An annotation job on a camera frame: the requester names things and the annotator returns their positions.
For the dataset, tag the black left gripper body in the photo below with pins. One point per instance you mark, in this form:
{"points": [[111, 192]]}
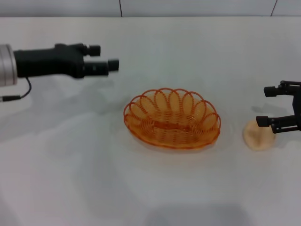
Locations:
{"points": [[51, 62]]}

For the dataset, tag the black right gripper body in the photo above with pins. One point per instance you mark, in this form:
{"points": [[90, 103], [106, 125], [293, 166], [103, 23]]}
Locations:
{"points": [[296, 106]]}

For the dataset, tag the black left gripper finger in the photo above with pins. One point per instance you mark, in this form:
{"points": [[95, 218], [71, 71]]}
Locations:
{"points": [[101, 67], [94, 50]]}

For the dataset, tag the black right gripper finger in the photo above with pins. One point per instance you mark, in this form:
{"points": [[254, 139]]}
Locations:
{"points": [[270, 91], [263, 121]]}

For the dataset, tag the pale round bread bun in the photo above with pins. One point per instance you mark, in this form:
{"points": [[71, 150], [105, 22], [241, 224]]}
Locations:
{"points": [[257, 140]]}

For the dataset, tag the orange woven plastic basket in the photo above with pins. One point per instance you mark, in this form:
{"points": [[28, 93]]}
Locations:
{"points": [[171, 131]]}

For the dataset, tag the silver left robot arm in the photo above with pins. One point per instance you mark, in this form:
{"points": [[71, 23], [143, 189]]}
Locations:
{"points": [[7, 64]]}

